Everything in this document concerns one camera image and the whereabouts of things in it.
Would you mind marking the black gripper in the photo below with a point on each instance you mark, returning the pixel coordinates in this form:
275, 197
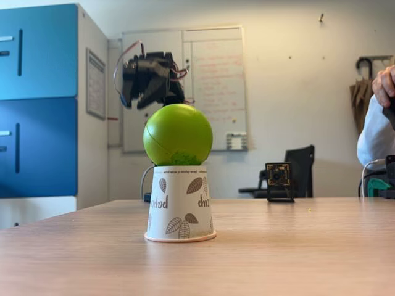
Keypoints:
147, 82

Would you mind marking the green foam ball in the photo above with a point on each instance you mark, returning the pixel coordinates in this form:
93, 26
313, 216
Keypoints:
177, 135

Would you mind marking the white sleeved forearm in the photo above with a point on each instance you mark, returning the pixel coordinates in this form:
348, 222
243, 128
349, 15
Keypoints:
375, 135

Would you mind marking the leaf print paper cup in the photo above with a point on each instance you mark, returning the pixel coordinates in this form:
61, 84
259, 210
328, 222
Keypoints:
180, 212

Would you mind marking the person's hand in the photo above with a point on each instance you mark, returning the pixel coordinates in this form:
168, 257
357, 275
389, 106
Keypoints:
385, 84

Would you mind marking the framed notice sheet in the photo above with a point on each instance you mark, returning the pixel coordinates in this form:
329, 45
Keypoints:
95, 83

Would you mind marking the blue locker cabinet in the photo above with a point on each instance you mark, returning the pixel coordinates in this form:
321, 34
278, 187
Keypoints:
92, 148

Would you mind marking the light blue cabinet door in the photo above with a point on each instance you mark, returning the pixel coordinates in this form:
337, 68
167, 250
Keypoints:
46, 52

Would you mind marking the dark blue cabinet door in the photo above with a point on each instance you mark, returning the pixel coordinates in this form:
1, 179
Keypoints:
46, 148

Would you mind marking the black webcam on stand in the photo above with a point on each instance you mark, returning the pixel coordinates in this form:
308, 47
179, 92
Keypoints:
278, 179

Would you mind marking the black office chair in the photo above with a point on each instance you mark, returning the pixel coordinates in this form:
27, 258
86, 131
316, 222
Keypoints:
301, 163

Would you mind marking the brown folded umbrella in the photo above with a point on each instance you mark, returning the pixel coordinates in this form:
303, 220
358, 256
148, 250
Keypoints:
361, 105

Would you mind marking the green table clamp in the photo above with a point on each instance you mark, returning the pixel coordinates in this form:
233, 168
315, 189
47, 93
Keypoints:
377, 186

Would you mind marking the wall whiteboard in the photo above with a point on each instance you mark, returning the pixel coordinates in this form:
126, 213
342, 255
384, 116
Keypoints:
216, 77

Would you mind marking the small wall hook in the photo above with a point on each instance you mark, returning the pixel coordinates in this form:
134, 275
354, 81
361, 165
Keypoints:
321, 17

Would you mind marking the wall coat rack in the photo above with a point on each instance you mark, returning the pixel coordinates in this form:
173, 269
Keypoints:
381, 57

